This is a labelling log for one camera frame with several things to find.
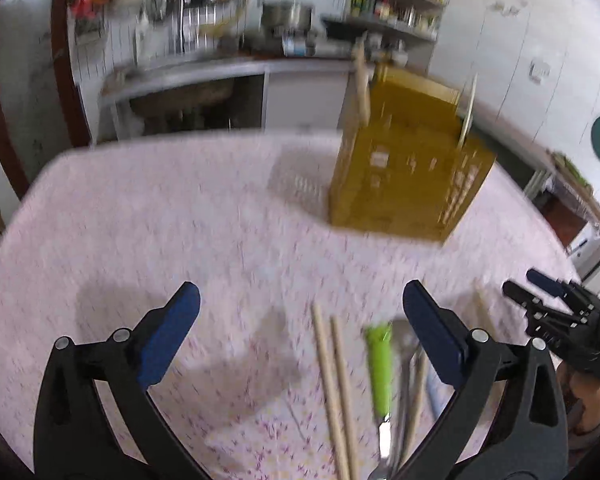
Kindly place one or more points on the yellow perforated cutlery holder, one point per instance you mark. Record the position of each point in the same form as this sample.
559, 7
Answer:
395, 170

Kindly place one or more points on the steel corner shelf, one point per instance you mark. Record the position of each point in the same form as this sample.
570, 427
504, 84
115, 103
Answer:
395, 25

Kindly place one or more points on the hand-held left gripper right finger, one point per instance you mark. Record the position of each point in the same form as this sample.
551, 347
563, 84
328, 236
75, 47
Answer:
430, 330

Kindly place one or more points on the wall sticker decoration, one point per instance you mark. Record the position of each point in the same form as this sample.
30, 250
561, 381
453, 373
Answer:
505, 8

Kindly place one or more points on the pink floral tablecloth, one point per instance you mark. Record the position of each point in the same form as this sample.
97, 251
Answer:
155, 240

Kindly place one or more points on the green vegetables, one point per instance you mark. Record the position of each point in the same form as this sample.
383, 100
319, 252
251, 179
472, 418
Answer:
570, 167

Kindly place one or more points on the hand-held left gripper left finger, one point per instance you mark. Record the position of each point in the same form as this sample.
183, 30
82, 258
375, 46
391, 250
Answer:
170, 330

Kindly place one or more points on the person's right hand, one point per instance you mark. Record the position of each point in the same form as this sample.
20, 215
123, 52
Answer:
597, 410

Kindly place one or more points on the white wall socket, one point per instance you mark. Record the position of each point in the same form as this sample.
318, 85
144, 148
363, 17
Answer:
540, 71

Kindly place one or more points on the steel sink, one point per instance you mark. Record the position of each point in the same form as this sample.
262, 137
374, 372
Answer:
180, 72

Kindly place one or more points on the brown door with frosted glass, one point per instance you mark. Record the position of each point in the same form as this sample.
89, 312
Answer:
65, 60

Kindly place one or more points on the red stand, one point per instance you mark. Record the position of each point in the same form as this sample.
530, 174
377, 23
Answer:
562, 220

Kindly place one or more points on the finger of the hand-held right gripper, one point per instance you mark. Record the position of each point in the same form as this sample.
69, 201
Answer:
545, 282
535, 317

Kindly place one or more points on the hanging colourful cloths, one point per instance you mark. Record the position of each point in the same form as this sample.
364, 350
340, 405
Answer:
87, 0

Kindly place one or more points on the steel cooking pot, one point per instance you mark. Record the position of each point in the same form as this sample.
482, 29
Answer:
285, 14

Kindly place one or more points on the steel gas stove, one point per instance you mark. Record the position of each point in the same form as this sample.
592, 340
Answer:
300, 46

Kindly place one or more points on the wooden chopstick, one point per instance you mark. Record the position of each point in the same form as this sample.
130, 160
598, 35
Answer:
468, 112
419, 390
327, 385
363, 85
344, 390

